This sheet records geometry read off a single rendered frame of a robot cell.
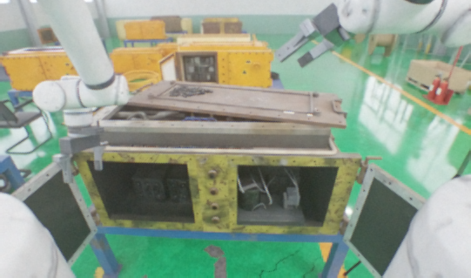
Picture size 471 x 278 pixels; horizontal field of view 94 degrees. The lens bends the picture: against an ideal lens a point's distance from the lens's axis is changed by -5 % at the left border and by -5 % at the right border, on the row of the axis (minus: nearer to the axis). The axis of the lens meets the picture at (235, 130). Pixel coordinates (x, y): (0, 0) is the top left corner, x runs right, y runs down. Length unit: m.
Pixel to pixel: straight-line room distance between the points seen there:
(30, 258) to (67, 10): 0.48
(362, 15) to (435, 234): 0.28
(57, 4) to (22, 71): 4.58
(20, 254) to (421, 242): 0.33
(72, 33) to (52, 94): 0.22
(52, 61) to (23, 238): 4.54
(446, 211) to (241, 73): 3.61
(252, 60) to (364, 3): 3.39
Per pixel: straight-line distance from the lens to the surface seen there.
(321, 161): 1.23
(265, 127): 1.17
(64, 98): 0.79
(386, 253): 1.42
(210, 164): 1.20
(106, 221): 1.75
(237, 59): 3.73
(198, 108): 1.34
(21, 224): 0.27
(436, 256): 0.26
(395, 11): 0.40
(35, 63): 4.96
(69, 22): 0.63
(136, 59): 7.63
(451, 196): 0.28
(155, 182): 1.65
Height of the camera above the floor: 1.89
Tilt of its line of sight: 29 degrees down
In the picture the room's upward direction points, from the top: straight up
